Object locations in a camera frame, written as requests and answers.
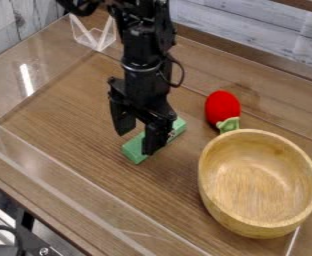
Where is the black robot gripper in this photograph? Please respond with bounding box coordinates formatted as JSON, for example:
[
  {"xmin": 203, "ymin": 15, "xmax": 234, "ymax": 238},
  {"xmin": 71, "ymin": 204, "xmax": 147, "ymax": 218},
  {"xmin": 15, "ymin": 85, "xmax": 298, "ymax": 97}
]
[{"xmin": 108, "ymin": 63, "xmax": 177, "ymax": 155}]

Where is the green rectangular block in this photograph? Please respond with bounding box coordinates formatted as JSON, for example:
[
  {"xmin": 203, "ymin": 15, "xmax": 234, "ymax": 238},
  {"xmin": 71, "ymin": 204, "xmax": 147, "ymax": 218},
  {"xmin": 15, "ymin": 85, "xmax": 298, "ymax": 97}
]
[{"xmin": 122, "ymin": 118, "xmax": 187, "ymax": 164}]

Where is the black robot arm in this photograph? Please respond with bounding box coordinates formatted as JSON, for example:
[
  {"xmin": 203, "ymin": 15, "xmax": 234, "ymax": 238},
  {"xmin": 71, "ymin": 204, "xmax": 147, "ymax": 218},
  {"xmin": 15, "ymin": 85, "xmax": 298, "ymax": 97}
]
[{"xmin": 56, "ymin": 0, "xmax": 177, "ymax": 155}]

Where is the light wooden bowl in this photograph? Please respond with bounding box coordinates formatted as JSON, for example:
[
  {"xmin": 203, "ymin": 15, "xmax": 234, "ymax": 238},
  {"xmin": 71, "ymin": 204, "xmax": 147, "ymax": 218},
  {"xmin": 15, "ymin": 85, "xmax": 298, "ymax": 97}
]
[{"xmin": 198, "ymin": 129, "xmax": 312, "ymax": 239}]

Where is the red knitted strawberry toy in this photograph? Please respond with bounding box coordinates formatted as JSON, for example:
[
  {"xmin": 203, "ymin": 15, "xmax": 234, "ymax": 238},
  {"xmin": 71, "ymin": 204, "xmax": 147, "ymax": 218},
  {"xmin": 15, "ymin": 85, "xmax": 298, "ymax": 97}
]
[{"xmin": 206, "ymin": 90, "xmax": 242, "ymax": 133}]

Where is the clear acrylic corner bracket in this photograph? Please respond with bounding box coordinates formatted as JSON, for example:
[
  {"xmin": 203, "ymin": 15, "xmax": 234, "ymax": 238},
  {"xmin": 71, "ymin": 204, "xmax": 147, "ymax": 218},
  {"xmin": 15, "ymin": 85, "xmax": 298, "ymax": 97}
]
[{"xmin": 70, "ymin": 14, "xmax": 118, "ymax": 52}]

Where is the clear acrylic tray wall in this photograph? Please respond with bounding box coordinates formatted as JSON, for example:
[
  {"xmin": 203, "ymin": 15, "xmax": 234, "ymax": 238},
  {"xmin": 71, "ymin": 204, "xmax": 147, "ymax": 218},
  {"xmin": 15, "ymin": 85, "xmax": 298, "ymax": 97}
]
[{"xmin": 0, "ymin": 113, "xmax": 218, "ymax": 256}]

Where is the black table frame leg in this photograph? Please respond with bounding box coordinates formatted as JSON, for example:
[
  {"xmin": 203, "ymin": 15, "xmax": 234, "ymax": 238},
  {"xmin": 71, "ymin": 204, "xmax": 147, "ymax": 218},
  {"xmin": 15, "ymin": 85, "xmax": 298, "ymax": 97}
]
[{"xmin": 16, "ymin": 208, "xmax": 64, "ymax": 256}]

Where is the black cable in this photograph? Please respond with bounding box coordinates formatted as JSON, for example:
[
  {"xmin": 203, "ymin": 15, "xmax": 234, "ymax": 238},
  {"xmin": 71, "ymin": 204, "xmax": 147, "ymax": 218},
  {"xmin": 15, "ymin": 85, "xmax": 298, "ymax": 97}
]
[{"xmin": 0, "ymin": 225, "xmax": 23, "ymax": 256}]

